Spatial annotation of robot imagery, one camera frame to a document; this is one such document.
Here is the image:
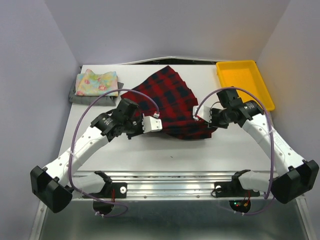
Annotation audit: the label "grey pleated skirt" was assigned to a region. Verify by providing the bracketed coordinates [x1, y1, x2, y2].
[68, 81, 125, 107]

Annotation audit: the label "red black plaid skirt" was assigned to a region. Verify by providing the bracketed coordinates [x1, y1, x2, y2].
[133, 66, 216, 140]

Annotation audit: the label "pastel floral skirt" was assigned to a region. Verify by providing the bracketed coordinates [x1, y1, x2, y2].
[75, 69, 118, 97]

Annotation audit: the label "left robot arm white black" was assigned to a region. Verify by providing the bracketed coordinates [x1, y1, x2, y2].
[30, 98, 144, 214]

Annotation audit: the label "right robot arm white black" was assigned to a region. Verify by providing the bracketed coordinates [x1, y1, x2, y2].
[205, 87, 320, 204]

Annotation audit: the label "yellow plastic tray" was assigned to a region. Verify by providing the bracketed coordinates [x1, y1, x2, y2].
[216, 60, 276, 112]

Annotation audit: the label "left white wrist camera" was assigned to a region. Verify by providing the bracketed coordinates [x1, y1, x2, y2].
[142, 116, 163, 134]

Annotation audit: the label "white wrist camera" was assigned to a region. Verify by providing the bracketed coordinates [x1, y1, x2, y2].
[142, 116, 163, 134]
[192, 105, 212, 123]

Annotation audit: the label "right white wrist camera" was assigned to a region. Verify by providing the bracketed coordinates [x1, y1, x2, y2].
[192, 105, 212, 123]

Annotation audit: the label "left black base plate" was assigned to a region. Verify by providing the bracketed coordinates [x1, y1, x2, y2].
[89, 182, 128, 200]

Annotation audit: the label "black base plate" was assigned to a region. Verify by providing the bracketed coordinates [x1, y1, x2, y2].
[211, 181, 260, 198]
[89, 182, 128, 200]

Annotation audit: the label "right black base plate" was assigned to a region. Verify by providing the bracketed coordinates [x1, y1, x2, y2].
[211, 181, 260, 198]

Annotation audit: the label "aluminium rail frame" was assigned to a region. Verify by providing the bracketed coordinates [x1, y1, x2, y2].
[30, 171, 317, 240]

